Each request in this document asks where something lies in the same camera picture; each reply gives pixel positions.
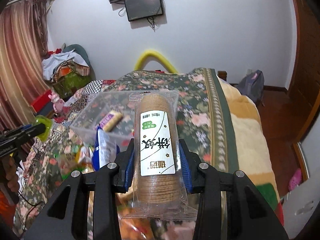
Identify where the green jelly cup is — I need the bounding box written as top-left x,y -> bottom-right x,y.
33,115 -> 54,142

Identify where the blue white snack bag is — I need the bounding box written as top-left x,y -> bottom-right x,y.
92,126 -> 120,171

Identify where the purple biscuit packet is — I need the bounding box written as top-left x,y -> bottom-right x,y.
99,110 -> 123,132

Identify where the clear plastic storage bin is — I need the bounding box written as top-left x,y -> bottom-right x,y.
53,89 -> 181,181

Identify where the round cracker stack packet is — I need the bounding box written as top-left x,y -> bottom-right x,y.
124,90 -> 197,220

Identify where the person's hand on gripper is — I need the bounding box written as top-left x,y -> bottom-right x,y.
1,155 -> 20,206

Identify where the red box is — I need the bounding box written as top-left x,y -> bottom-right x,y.
30,89 -> 52,114

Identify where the pink plush toy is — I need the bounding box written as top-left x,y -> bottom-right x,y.
48,92 -> 65,113

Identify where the beige fleece blanket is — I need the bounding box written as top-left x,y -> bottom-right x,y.
218,79 -> 284,224

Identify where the pink slipper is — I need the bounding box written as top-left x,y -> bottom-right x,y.
288,168 -> 303,192

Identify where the orange crispy snack bag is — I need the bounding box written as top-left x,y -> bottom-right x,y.
119,218 -> 154,239

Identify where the pile of clothes on chair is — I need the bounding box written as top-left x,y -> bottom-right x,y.
42,44 -> 92,99

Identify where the patchwork checkered quilt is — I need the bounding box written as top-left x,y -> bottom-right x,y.
53,80 -> 115,123

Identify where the pink striped curtain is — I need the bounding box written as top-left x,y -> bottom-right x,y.
1,0 -> 49,130

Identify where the grey backpack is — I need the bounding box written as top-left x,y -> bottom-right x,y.
235,70 -> 264,106

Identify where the wooden door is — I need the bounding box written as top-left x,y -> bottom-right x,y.
289,0 -> 319,155

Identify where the small wall monitor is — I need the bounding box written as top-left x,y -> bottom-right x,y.
124,0 -> 164,22

